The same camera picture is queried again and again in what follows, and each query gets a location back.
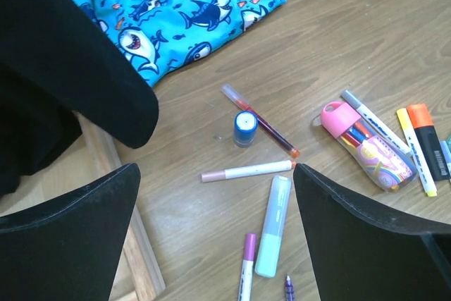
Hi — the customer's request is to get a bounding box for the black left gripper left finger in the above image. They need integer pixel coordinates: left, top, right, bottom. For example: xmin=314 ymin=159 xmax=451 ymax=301
xmin=1 ymin=164 xmax=140 ymax=300

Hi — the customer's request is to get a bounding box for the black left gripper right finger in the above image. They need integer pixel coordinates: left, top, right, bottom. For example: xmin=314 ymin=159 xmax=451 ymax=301
xmin=293 ymin=164 xmax=450 ymax=300

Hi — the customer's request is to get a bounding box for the pink lid pen tube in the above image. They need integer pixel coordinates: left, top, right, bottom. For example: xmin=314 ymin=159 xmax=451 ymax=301
xmin=312 ymin=102 xmax=418 ymax=192

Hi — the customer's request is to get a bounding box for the dark purple pen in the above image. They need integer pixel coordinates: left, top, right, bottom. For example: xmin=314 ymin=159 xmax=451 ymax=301
xmin=285 ymin=275 xmax=295 ymax=301

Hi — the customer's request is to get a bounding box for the mint grey highlighter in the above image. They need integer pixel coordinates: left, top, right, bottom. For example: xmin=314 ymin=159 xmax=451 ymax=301
xmin=254 ymin=176 xmax=291 ymax=278

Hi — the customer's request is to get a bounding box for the wooden clothes rack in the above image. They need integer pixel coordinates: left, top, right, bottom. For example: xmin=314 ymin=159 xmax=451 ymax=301
xmin=1 ymin=117 xmax=165 ymax=300

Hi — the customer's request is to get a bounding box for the yellow cap white marker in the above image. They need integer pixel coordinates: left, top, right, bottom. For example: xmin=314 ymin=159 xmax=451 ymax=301
xmin=396 ymin=108 xmax=438 ymax=197

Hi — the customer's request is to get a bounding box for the purple cap white marker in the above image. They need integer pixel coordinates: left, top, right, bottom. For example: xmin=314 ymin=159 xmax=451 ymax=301
xmin=237 ymin=233 xmax=257 ymax=301

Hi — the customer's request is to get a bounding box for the red clear-cap pen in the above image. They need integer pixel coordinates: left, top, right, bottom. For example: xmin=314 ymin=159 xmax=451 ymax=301
xmin=221 ymin=85 xmax=300 ymax=159

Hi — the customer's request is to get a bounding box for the orange black highlighter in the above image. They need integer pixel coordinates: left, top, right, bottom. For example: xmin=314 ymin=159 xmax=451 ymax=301
xmin=407 ymin=103 xmax=450 ymax=181

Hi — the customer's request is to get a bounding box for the pink cap white marker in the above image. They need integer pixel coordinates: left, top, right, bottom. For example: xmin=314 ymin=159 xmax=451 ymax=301
xmin=201 ymin=160 xmax=296 ymax=183

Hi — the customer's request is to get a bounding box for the grey cap white marker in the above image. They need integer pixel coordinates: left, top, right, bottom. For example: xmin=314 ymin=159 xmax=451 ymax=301
xmin=341 ymin=90 xmax=412 ymax=156

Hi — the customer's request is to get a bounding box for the black hanging garment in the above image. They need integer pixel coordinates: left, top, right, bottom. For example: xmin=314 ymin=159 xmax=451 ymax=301
xmin=1 ymin=0 xmax=159 ymax=195

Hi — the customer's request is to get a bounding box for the blue shark print cloth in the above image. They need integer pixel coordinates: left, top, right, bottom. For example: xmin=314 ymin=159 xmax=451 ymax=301
xmin=73 ymin=0 xmax=286 ymax=85

